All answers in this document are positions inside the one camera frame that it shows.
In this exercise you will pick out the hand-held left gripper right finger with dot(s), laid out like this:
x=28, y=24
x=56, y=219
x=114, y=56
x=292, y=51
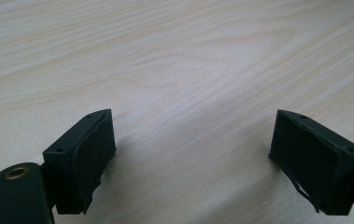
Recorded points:
x=314, y=161

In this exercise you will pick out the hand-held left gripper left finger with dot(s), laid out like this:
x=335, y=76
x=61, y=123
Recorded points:
x=81, y=161

